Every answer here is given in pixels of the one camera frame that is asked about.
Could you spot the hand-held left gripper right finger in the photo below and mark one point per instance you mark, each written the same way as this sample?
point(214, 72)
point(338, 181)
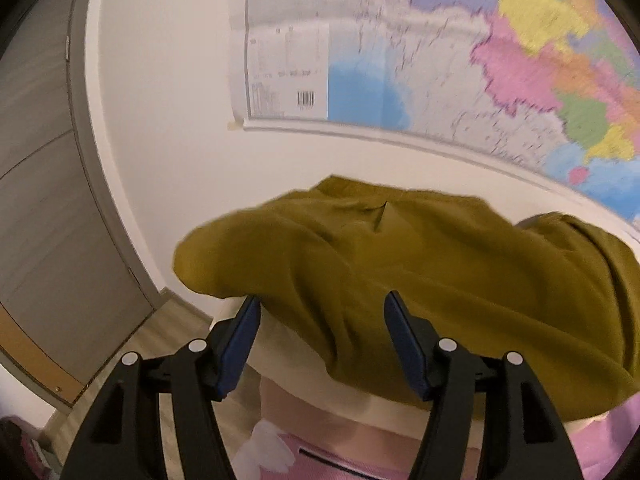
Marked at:
point(410, 347)

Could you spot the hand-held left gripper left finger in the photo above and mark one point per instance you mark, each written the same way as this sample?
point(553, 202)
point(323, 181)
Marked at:
point(235, 350)

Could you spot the olive green shirt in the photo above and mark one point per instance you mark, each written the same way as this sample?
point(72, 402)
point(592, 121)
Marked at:
point(450, 285)

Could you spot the cream folded cloth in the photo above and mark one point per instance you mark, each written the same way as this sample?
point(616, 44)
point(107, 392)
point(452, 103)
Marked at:
point(290, 355)

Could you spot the pink printed bedsheet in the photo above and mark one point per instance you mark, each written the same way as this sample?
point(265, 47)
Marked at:
point(370, 470)

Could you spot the grey wooden door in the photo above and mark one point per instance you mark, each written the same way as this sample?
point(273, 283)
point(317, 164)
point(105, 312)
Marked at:
point(50, 210)

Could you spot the dark cloth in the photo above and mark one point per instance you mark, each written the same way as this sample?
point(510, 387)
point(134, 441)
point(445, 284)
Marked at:
point(15, 447)

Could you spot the colourful wall map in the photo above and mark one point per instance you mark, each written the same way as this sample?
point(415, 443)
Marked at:
point(450, 60)

